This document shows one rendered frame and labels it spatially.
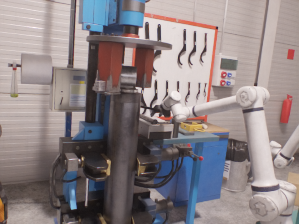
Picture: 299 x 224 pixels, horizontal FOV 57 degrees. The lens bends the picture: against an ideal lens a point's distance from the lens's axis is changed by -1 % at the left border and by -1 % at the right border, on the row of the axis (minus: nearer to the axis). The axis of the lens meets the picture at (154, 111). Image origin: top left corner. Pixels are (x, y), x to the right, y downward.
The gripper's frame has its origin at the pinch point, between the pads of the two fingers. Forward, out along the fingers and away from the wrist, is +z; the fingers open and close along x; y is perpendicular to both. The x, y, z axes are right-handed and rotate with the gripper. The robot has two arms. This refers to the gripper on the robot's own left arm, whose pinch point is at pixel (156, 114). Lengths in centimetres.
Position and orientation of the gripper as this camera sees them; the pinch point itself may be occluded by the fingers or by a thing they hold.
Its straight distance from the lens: 225.8
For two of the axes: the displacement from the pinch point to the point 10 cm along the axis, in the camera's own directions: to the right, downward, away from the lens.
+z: -4.3, 4.3, 8.0
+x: -8.8, 0.0, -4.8
